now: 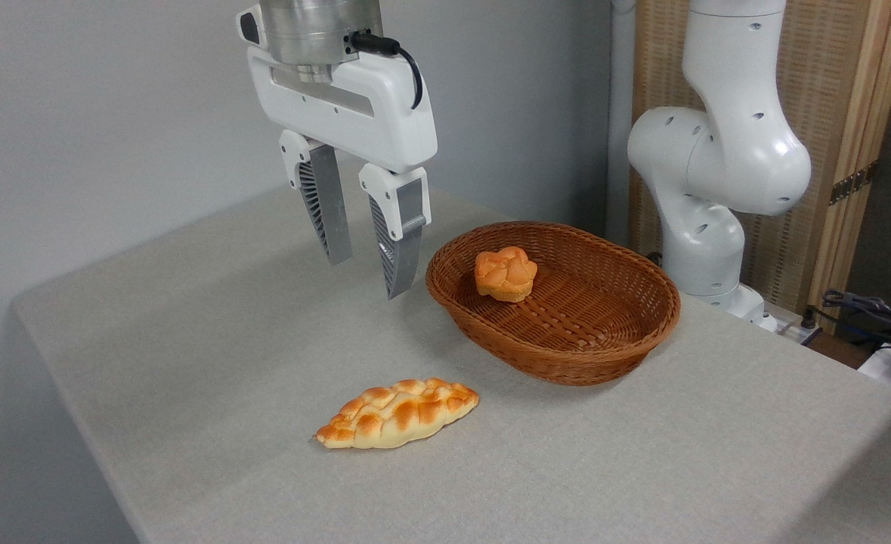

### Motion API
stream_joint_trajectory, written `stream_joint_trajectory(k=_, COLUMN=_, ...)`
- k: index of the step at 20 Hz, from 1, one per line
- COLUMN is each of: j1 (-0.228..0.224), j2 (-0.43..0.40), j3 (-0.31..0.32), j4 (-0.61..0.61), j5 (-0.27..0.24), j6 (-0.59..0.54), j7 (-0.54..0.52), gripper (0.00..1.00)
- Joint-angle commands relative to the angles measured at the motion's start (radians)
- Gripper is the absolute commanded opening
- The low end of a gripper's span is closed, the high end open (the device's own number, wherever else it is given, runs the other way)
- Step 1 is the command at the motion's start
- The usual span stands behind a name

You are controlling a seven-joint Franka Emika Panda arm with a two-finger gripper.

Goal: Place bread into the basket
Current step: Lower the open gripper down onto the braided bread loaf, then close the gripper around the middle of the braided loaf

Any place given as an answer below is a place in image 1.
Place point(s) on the grey tablecloth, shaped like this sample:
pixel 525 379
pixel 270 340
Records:
pixel 264 378

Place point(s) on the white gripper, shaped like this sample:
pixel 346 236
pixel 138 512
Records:
pixel 385 121

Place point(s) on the long braided bread loaf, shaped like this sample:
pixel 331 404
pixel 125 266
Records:
pixel 396 415

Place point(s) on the round orange bread bun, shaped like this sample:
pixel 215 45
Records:
pixel 504 276

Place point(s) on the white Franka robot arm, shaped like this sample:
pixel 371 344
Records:
pixel 725 159

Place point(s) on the brown wicker oval basket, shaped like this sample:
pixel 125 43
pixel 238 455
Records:
pixel 566 332

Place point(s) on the white power strip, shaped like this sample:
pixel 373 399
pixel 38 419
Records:
pixel 793 330

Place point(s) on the black screen hinge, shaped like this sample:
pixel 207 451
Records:
pixel 853 183

